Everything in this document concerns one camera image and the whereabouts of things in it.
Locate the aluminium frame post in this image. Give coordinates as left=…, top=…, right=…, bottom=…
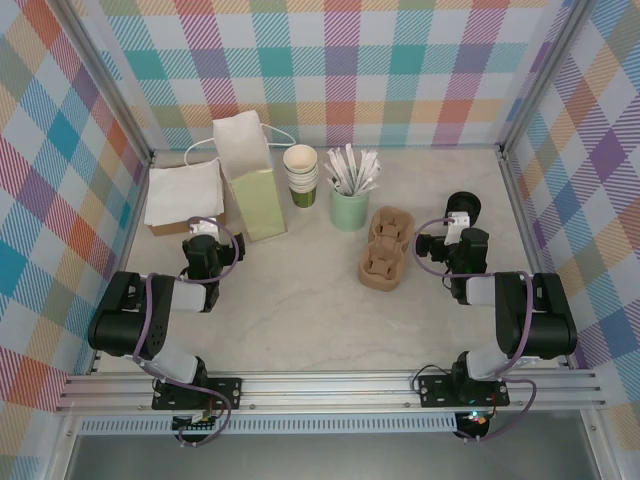
left=58, top=0, right=156, bottom=166
left=498, top=0, right=599, bottom=157

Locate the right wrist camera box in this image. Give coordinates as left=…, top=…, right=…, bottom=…
left=443, top=211, right=472, bottom=246

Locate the aluminium front rail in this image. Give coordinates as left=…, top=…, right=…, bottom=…
left=54, top=369, right=606, bottom=414

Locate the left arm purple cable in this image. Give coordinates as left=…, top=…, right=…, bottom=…
left=130, top=215, right=241, bottom=448

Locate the printed paper carry bag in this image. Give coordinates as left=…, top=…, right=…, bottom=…
left=183, top=110, right=298, bottom=245

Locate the perforated cable duct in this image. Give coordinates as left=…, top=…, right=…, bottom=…
left=78, top=417, right=459, bottom=435

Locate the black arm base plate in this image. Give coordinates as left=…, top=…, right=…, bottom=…
left=152, top=377, right=243, bottom=411
left=418, top=375, right=510, bottom=409

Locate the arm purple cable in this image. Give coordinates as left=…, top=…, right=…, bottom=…
left=130, top=215, right=241, bottom=448
left=412, top=215, right=539, bottom=444

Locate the small controller board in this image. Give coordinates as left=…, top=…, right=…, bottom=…
left=457, top=410, right=490, bottom=429
left=172, top=410, right=222, bottom=432

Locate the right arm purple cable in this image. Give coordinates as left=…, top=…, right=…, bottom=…
left=412, top=215, right=539, bottom=444

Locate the mint green straw holder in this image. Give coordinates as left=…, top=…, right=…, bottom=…
left=329, top=187, right=370, bottom=232

